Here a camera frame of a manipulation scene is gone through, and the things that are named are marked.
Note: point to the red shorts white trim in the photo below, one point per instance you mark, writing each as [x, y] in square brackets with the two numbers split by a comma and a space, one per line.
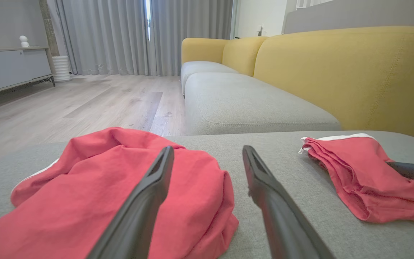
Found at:
[358, 180]

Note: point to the white slatted rack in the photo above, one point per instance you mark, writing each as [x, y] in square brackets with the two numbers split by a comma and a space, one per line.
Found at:
[307, 3]

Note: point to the grey sideboard cabinet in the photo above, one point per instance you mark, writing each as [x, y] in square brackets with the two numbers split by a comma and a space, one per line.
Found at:
[9, 68]

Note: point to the grey sofa seat cushion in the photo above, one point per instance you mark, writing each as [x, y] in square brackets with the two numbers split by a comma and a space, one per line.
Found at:
[246, 104]
[203, 68]

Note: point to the red basketball jersey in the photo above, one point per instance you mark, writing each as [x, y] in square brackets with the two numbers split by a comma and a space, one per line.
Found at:
[84, 180]

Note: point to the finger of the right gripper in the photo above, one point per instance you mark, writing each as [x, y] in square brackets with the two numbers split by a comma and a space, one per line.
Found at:
[410, 172]

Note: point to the white ribbed vase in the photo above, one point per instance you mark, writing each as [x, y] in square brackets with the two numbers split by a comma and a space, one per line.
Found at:
[61, 68]

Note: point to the white wall socket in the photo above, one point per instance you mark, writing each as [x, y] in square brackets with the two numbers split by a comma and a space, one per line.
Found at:
[261, 30]

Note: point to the small white figurine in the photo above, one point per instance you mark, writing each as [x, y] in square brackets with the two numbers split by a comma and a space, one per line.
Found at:
[23, 41]

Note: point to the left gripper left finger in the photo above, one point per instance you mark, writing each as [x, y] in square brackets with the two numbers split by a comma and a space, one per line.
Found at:
[135, 226]

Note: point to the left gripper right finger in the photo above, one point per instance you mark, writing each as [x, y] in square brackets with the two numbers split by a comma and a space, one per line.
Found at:
[282, 230]

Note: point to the yellow sofa back cushion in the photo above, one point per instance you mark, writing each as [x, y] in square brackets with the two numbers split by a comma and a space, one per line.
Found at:
[243, 55]
[354, 79]
[201, 50]

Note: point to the grey pleated curtain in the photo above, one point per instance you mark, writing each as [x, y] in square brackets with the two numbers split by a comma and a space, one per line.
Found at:
[192, 21]
[102, 36]

